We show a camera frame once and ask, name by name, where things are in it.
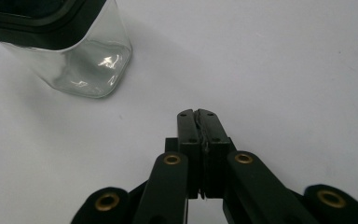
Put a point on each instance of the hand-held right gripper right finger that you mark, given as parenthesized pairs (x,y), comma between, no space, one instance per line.
(216,137)

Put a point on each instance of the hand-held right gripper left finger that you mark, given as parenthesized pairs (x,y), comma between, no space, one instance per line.
(190,137)

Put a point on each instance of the clear jar with black lid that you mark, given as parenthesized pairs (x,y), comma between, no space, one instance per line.
(65,43)

